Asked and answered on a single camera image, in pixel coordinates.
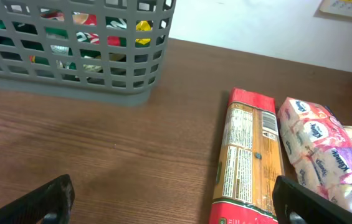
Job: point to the orange spaghetti packet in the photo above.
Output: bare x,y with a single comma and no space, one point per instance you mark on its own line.
250,160

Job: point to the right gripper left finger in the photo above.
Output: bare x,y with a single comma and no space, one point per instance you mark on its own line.
50,203

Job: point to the green coffee sachet bag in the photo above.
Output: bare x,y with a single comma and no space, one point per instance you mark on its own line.
67,54

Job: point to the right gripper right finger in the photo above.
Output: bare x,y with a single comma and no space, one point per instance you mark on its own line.
293,203

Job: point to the grey plastic basket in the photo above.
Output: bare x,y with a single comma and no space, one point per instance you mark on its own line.
24,76

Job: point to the tissue multipack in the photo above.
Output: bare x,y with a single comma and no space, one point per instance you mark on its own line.
319,149

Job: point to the paper sheet on wall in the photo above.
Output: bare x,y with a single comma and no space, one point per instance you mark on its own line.
338,7

